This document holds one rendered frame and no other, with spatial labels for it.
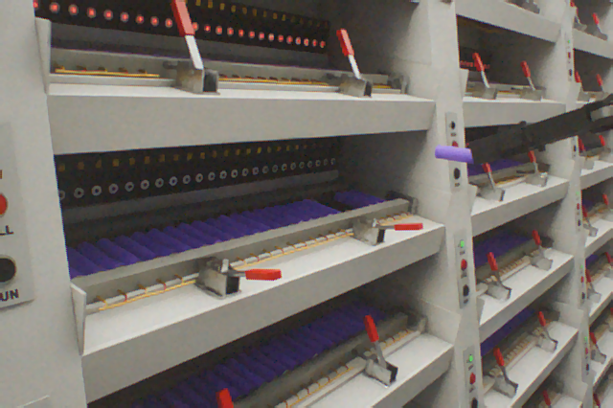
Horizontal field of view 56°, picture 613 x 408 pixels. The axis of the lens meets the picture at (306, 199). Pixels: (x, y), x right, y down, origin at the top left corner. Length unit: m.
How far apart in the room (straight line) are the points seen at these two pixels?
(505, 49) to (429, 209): 0.78
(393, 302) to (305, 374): 0.29
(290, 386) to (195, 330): 0.23
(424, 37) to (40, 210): 0.65
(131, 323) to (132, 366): 0.03
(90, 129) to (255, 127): 0.18
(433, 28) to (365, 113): 0.24
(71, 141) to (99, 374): 0.18
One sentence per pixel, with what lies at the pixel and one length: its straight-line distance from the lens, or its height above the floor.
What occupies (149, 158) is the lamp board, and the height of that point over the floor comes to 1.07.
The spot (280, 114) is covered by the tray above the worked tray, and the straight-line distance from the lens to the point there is 0.61.
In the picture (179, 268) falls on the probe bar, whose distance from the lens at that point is 0.57.
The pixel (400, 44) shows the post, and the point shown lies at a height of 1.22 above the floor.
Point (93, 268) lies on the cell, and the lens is 0.55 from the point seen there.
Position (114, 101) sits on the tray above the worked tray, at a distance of 0.48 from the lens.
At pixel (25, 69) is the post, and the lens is 0.45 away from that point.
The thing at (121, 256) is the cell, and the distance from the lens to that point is 0.58.
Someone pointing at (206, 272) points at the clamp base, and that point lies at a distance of 0.56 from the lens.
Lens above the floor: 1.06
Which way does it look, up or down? 5 degrees down
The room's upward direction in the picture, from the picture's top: 6 degrees counter-clockwise
